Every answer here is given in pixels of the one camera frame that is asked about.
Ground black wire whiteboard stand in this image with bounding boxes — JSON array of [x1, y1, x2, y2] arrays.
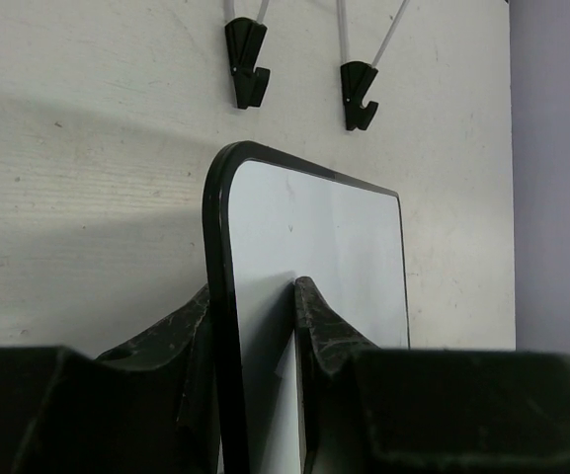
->
[[223, 0, 409, 131]]

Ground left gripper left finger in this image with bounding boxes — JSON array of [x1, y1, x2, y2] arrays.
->
[[0, 289, 219, 473]]

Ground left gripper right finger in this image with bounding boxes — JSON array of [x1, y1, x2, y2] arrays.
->
[[294, 276, 570, 473]]

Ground white whiteboard black frame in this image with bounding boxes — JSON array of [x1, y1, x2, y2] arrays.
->
[[203, 141, 410, 473]]

